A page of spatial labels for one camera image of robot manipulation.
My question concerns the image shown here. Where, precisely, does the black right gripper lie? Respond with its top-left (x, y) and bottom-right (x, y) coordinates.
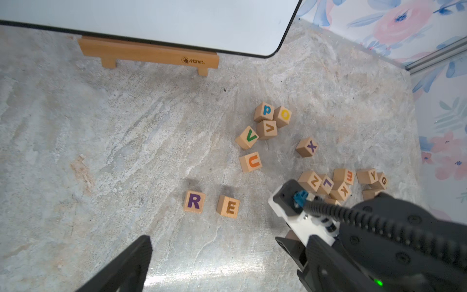
top-left (275, 230), bottom-right (308, 281)

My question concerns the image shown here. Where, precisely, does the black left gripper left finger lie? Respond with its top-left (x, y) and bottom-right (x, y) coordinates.
top-left (78, 235), bottom-right (153, 292)

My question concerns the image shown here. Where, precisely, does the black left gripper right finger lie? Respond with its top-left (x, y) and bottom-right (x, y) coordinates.
top-left (306, 235), bottom-right (383, 292)

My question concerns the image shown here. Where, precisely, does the wooden block letter E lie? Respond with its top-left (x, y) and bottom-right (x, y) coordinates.
top-left (216, 195), bottom-right (241, 219)

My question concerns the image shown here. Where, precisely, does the wooden block letter R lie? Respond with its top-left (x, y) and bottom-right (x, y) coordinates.
top-left (184, 191), bottom-right (206, 214)

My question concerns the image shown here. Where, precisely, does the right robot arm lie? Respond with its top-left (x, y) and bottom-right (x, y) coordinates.
top-left (269, 191), bottom-right (467, 292)

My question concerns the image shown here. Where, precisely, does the wooden block letter C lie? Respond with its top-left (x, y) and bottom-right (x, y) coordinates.
top-left (324, 198), bottom-right (341, 206)

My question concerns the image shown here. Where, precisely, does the wooden block letter Z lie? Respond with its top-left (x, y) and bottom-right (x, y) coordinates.
top-left (297, 170), bottom-right (322, 193)

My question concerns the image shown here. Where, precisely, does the wooden block letter U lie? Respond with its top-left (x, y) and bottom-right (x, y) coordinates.
top-left (239, 152), bottom-right (262, 173)

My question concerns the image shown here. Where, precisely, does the wooden block letter G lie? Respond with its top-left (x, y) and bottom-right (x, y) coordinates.
top-left (370, 172), bottom-right (388, 190)

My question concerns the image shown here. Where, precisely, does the wooden block letter Y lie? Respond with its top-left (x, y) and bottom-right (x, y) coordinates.
top-left (356, 169), bottom-right (378, 184)

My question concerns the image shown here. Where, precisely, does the wooden block letter X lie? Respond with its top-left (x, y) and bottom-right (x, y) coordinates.
top-left (296, 137), bottom-right (319, 158)

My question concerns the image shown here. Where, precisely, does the wooden block letter O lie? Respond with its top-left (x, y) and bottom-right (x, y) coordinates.
top-left (273, 106), bottom-right (291, 128)

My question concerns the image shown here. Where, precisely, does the wooden block letter P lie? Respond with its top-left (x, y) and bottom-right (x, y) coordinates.
top-left (254, 102), bottom-right (275, 123)

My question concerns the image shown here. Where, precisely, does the wooden block purple L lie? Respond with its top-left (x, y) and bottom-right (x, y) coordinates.
top-left (317, 174), bottom-right (334, 195)

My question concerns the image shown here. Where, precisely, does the wooden block orange K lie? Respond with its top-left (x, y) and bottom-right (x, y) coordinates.
top-left (329, 181), bottom-right (351, 201)

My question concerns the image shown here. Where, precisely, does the wooden block orange L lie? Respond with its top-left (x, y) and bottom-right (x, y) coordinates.
top-left (362, 189), bottom-right (384, 201)

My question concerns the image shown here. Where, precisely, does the wooden block green V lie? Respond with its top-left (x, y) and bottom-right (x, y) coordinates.
top-left (235, 126), bottom-right (259, 150)

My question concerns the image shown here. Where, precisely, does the wooden block orange V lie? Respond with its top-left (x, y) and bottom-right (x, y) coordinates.
top-left (256, 120), bottom-right (278, 140)

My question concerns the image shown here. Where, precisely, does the wooden board stand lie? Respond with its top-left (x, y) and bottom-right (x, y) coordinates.
top-left (78, 36), bottom-right (220, 77)

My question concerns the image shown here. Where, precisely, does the white dry-erase board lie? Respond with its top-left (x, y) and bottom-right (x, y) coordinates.
top-left (1, 1), bottom-right (301, 58)

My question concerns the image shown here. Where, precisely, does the black corrugated cable hose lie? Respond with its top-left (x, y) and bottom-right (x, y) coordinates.
top-left (302, 198), bottom-right (467, 262)

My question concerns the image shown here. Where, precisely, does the right aluminium corner post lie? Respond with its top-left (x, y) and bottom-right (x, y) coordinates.
top-left (405, 37), bottom-right (467, 75)

